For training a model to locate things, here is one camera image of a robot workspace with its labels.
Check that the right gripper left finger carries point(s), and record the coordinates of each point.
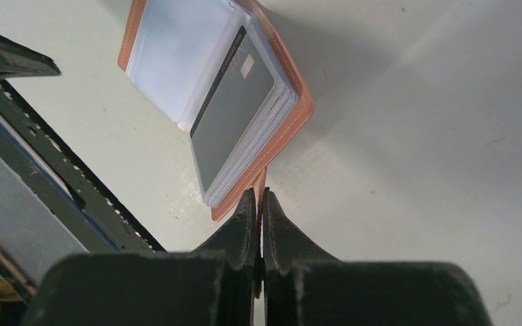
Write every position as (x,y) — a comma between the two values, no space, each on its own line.
(213,284)

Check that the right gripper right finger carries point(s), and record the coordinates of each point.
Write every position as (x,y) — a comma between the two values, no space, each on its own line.
(306,285)

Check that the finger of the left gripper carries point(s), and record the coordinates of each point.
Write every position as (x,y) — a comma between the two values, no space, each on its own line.
(17,60)

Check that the brown leather card holder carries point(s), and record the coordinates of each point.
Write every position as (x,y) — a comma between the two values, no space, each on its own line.
(171,52)

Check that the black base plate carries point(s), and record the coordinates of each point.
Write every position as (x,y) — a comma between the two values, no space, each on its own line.
(101,210)

